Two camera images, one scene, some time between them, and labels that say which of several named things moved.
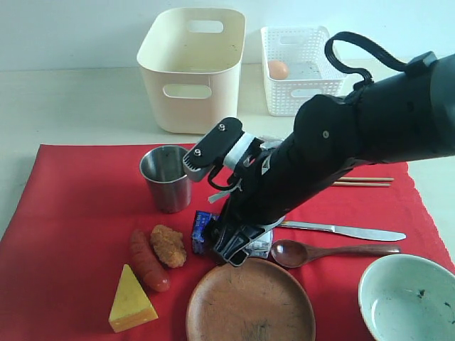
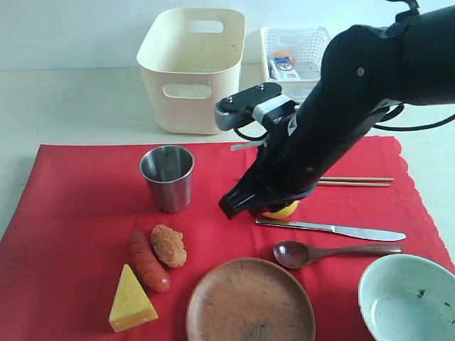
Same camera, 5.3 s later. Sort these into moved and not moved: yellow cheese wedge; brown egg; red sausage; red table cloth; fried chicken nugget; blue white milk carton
Moved: brown egg; blue white milk carton
Not moved: yellow cheese wedge; fried chicken nugget; red table cloth; red sausage
